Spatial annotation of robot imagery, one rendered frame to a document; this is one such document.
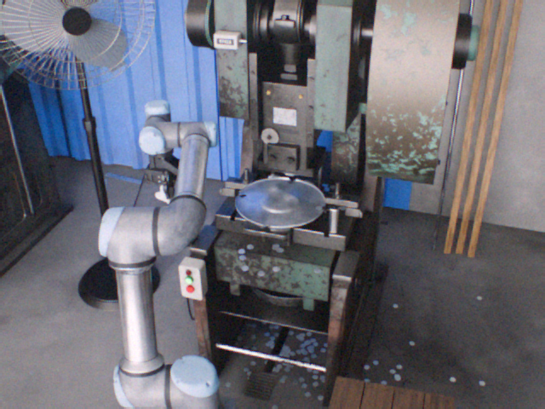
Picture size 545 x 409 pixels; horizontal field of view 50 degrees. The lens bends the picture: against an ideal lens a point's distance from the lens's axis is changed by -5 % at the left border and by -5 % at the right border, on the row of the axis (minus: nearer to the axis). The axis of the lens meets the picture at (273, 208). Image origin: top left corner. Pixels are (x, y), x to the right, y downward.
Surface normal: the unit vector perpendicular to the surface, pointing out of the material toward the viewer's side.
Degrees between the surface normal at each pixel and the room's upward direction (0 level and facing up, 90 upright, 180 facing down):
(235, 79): 90
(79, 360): 0
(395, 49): 77
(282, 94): 90
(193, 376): 8
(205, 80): 90
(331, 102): 90
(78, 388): 0
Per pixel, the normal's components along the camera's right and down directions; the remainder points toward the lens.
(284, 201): 0.00, -0.83
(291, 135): -0.29, 0.53
